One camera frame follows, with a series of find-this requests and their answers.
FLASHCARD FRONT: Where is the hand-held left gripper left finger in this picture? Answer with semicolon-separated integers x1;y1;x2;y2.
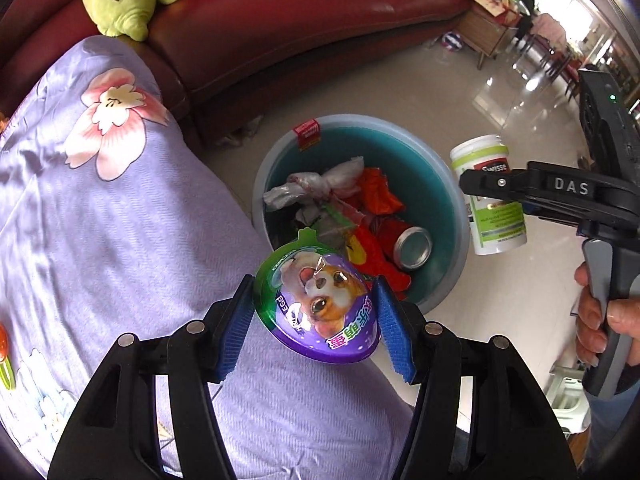
47;274;256;480

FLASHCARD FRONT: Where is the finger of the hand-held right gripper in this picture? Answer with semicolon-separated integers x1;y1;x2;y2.
459;161;540;211

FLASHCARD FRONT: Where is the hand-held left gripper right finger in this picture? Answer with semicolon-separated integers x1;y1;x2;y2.
375;277;576;480

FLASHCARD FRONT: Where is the white supplement bottle green label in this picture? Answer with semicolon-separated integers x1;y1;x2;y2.
449;134;529;256

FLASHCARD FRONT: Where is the teal plastic waste bin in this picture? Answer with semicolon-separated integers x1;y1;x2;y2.
251;115;470;314

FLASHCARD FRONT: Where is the purple egg-shaped toy pack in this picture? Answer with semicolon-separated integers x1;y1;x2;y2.
252;227;384;364

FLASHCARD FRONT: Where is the person's right hand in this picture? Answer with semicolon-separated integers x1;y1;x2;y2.
574;263;640;372

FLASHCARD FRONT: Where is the red and yellow wrapper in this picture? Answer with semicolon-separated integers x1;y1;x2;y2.
347;227;414;295

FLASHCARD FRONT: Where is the red drink can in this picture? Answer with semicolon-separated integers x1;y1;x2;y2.
372;217;434;271

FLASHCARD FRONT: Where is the orange crumpled wrapper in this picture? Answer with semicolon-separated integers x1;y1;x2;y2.
357;167;405;217

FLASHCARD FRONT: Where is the purple floral blanket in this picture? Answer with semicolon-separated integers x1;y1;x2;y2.
0;37;426;480

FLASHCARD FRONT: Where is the white plastic stool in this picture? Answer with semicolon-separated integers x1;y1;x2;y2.
544;364;594;434

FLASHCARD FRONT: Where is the blue and white floor item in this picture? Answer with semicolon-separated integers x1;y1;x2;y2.
439;31;466;54

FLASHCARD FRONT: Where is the wooden side table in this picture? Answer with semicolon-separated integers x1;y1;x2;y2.
457;0;522;72

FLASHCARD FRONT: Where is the crumpled white plastic bag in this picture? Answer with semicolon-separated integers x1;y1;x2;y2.
263;157;367;212

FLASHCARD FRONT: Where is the small red box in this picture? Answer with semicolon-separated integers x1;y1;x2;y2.
292;118;322;152

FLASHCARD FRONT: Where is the dark red leather sofa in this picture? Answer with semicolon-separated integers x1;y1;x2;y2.
0;0;474;147

